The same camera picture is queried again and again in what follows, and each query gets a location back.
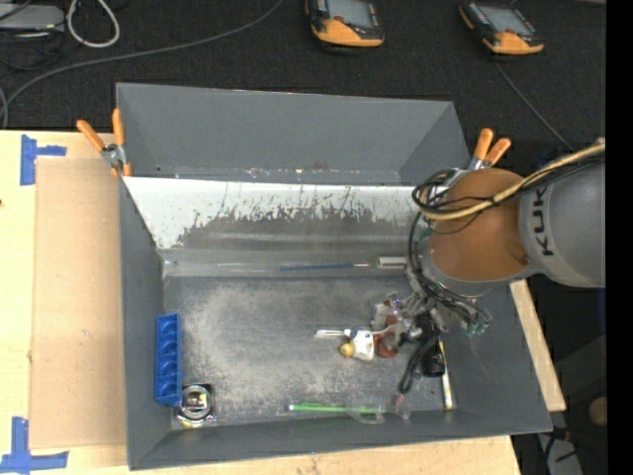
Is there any white and yellow toy figure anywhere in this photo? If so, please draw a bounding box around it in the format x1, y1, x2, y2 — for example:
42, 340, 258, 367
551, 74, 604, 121
338, 329, 377, 363

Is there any red-brown round object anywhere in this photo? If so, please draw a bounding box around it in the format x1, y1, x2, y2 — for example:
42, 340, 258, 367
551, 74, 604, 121
374, 336, 401, 360

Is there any grey metal bin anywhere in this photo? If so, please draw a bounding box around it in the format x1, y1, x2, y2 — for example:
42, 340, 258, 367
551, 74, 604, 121
115, 82, 555, 471

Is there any green stick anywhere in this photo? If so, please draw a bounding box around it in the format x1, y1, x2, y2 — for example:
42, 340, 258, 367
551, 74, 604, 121
287, 402, 382, 416

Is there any pale yellow stick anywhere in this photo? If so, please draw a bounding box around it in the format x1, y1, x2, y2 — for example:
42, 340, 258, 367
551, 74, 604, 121
438, 339, 455, 411

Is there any clear plastic packet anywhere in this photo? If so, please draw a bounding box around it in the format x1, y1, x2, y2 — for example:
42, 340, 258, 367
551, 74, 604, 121
345, 394, 412, 425

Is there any shiny round metal object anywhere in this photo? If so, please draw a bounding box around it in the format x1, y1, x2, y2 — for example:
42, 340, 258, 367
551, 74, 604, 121
174, 383, 218, 429

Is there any blue plastic holed block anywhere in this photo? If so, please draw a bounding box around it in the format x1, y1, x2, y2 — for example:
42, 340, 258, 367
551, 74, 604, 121
154, 312, 185, 408

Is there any brown cardboard board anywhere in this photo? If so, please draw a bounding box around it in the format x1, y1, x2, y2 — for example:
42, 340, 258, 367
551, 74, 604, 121
28, 155, 131, 452

